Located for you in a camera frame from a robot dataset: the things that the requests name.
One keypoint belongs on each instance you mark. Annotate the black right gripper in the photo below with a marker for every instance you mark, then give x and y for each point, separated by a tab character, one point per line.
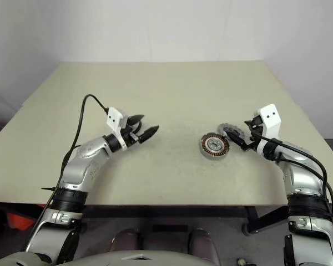
257	126

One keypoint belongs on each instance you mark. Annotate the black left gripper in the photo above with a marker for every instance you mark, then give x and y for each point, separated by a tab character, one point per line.
129	133

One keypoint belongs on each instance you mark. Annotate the small grey gear part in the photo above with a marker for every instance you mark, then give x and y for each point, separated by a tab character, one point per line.
233	128

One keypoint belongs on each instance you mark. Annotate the motor stator with copper windings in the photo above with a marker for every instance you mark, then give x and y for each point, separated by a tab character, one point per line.
205	147

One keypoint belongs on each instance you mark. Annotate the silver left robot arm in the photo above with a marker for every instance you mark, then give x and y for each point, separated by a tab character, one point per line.
77	166

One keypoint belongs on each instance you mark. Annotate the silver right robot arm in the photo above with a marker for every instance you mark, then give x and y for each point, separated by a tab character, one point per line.
302	177

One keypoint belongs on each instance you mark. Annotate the dark maroon rounded shape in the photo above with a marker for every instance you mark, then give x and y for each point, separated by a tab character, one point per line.
126	239
202	243

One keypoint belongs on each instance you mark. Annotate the small white round object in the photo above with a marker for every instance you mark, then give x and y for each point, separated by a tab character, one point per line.
241	261

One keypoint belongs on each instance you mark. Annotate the grey robot torso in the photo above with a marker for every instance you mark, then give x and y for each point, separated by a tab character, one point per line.
100	260

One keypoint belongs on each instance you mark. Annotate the red orange object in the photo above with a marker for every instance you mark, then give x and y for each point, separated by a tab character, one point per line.
19	220

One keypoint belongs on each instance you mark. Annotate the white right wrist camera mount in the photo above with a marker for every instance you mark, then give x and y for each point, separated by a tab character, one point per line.
270	116

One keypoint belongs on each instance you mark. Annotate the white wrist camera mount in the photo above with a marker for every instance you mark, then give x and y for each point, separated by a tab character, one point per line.
113	116
270	116

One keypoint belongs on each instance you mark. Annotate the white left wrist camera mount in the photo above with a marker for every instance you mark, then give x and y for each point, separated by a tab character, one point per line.
113	116

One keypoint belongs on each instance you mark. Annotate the black table frame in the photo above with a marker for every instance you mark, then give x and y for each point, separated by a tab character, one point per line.
266	219

